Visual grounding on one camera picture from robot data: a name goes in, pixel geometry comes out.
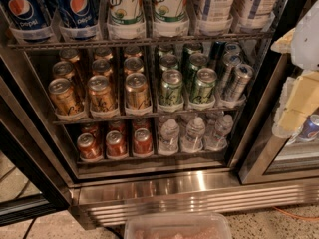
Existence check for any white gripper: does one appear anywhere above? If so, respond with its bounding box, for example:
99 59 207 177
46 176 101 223
270 29 319 133

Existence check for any red coke can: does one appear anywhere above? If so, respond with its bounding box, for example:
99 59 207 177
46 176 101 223
77 133 103 161
134 128 153 155
106 130 128 159

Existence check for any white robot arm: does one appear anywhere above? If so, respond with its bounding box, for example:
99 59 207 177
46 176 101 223
271 1 319 138

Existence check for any blue can behind glass door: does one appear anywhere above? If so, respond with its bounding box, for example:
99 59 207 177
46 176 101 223
298 114 319 141

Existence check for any front silver slim can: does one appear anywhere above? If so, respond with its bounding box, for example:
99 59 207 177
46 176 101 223
223 64 254 102

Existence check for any silver slim can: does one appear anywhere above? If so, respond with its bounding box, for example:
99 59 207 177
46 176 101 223
223 64 254 102
217 53 242 90

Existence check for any front right green can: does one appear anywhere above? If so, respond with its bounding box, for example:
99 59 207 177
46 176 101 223
189 68 217 105

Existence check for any second row right green can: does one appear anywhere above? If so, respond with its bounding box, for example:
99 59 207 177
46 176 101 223
185 53 208 86

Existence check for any second row green can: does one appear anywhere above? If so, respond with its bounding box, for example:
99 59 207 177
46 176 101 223
159 54 179 72
185 53 208 86

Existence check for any front left green can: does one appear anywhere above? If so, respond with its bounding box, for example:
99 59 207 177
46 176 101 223
159 69 182 106

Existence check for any second row left green can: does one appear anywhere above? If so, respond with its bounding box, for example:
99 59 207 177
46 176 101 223
159 54 179 72

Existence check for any front right orange can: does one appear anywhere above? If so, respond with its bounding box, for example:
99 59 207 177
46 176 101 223
125 73 151 110

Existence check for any second row right orange can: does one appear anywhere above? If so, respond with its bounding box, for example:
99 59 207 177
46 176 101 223
124 57 144 76

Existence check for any second row orange can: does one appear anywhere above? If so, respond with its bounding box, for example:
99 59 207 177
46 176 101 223
124 57 144 76
92 59 113 78
52 61 79 84

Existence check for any front middle orange can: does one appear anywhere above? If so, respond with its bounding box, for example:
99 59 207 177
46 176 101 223
88 75 117 113

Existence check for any second row middle orange can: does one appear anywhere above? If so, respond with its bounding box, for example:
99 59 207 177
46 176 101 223
92 59 113 78

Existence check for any front left orange can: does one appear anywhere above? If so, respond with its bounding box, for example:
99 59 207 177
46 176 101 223
48 78 84 116

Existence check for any second row left orange can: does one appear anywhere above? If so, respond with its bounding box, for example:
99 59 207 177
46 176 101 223
52 61 79 84

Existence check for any right water bottle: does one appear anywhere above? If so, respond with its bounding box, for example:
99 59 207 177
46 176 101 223
204 115 233 151

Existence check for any water bottle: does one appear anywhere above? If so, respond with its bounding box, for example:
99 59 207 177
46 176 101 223
159 119 179 155
204 115 233 151
181 117 205 153

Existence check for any right white labelled bottle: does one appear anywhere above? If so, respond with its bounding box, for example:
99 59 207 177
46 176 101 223
231 0 276 33

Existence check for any white labelled bottle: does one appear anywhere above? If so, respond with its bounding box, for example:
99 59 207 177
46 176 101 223
231 0 276 33
195 0 234 36

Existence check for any middle water bottle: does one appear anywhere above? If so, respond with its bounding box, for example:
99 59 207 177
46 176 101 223
181 117 205 153

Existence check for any left white labelled bottle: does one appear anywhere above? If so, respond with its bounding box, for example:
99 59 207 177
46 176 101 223
195 0 234 36

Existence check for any left water bottle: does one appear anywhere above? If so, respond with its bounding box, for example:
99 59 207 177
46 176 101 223
159 119 179 155

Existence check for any right 7UP bottle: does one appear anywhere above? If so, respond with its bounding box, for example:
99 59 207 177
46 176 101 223
153 0 186 37

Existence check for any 7up bottle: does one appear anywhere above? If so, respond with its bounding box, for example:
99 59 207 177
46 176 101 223
153 0 186 37
109 0 144 39

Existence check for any left 7UP bottle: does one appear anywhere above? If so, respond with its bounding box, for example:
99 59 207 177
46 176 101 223
109 0 144 39

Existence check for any right Pepsi bottle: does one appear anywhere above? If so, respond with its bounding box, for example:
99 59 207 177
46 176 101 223
57 0 99 41

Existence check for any pepsi bottle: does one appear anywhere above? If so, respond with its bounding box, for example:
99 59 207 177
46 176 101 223
57 0 99 41
0 0 51 31

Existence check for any left Pepsi bottle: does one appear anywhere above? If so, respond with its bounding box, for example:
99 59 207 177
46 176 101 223
0 0 51 31

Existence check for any middle wire shelf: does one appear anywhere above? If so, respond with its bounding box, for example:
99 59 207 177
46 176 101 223
53 107 240 125

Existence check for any wire shelf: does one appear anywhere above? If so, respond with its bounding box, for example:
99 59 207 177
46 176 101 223
6 31 273 51
53 107 240 125

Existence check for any top wire shelf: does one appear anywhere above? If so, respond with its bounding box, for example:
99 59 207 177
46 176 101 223
6 31 273 51

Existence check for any orange cable on floor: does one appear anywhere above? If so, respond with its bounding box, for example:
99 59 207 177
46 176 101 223
272 206 319 222

